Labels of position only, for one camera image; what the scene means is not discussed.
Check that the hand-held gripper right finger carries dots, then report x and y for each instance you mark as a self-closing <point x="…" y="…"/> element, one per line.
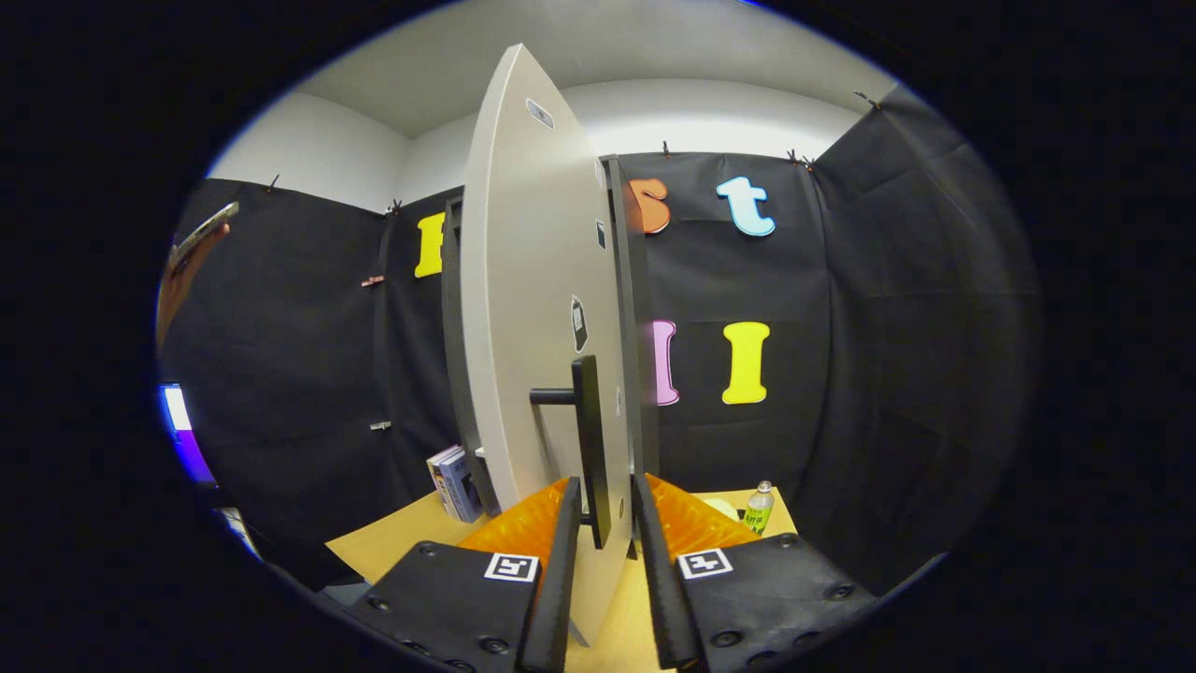
<point x="659" y="598"/>

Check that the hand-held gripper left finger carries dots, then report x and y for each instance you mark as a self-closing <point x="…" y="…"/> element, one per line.
<point x="551" y="598"/>

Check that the grey shoe cabinet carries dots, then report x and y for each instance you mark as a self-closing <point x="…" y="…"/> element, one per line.
<point x="639" y="327"/>

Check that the beige shoe cabinet door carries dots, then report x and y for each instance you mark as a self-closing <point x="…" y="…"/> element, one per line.
<point x="523" y="327"/>

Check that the white round object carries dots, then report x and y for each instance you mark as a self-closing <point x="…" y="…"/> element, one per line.
<point x="719" y="508"/>

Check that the clear bottle with green label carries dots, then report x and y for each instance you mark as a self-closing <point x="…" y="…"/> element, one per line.
<point x="758" y="512"/>

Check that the blue grey book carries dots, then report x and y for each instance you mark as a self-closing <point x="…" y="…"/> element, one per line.
<point x="464" y="486"/>

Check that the black backdrop cloth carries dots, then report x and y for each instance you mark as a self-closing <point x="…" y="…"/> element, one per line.
<point x="888" y="327"/>

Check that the glowing computer screen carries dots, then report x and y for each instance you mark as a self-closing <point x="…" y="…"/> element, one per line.
<point x="182" y="430"/>

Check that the smartphone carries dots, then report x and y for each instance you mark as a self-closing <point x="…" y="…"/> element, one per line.
<point x="201" y="234"/>

